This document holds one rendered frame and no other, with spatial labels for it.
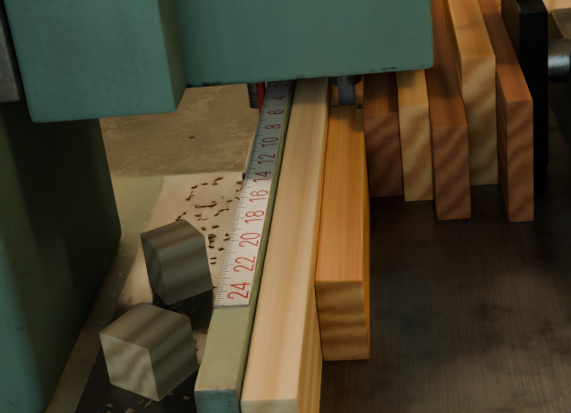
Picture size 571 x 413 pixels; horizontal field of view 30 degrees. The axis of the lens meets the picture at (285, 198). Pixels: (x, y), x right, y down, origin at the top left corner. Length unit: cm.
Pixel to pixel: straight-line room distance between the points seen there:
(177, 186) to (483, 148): 35
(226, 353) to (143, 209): 48
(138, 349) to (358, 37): 21
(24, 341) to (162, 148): 245
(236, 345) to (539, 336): 15
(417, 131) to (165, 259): 21
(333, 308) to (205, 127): 269
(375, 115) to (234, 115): 262
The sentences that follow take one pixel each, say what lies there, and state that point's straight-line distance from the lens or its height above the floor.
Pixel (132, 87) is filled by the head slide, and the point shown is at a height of 98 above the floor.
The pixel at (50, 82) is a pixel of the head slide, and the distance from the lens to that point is 57.
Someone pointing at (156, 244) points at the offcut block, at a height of 84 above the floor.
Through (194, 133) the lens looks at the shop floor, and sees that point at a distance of 310.
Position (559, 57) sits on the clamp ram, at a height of 96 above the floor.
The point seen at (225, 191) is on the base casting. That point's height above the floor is 80.
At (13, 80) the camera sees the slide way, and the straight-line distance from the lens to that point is 57.
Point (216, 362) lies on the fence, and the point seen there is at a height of 96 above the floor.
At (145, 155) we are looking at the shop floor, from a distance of 301.
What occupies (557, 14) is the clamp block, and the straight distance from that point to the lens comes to 68.
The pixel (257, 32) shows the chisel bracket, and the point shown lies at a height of 99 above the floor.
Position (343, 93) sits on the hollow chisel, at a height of 95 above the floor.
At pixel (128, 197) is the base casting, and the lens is 87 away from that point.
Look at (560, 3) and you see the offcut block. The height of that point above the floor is 94.
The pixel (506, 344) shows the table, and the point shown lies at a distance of 46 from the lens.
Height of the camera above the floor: 116
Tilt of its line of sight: 26 degrees down
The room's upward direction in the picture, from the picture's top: 7 degrees counter-clockwise
